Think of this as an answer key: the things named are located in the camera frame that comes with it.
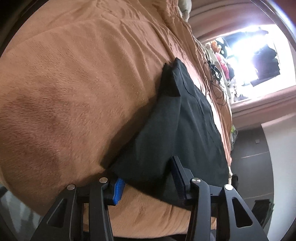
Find black garment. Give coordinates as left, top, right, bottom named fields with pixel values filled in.
left=101, top=59, right=228, bottom=207

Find hanging dark clothes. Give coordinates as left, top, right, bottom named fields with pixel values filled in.
left=252, top=45, right=280, bottom=80

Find dark wardrobe doors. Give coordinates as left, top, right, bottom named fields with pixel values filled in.
left=231, top=127, right=274, bottom=208

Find pink curtain right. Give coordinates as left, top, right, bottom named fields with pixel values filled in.
left=231, top=86, right=295, bottom=130

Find pink curtain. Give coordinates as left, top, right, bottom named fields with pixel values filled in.
left=188, top=0, right=296, bottom=45
left=231, top=86, right=295, bottom=130

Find orange-brown bed blanket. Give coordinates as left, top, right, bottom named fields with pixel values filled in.
left=0, top=0, right=233, bottom=239

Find pink curtain left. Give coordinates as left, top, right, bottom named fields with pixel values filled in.
left=188, top=0, right=296, bottom=45

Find black cable on bed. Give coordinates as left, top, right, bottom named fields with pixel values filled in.
left=202, top=52, right=228, bottom=107

